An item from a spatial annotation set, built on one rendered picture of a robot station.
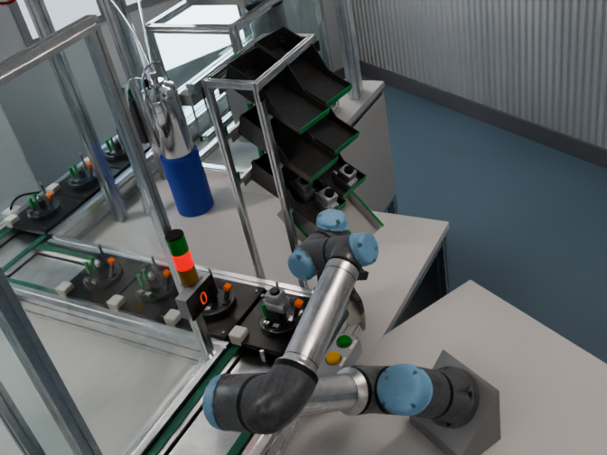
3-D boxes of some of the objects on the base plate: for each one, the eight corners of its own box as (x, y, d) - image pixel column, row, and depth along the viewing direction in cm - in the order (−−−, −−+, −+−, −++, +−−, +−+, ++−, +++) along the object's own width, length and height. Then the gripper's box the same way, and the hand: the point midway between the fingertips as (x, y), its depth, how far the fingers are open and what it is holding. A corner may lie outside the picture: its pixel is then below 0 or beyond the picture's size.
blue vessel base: (220, 199, 301) (204, 143, 285) (200, 219, 290) (182, 163, 275) (191, 194, 308) (174, 140, 293) (171, 214, 298) (151, 160, 282)
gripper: (293, 260, 182) (299, 316, 194) (352, 290, 171) (356, 348, 183) (314, 244, 187) (320, 300, 199) (374, 272, 176) (376, 329, 188)
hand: (343, 317), depth 192 cm, fingers open, 14 cm apart
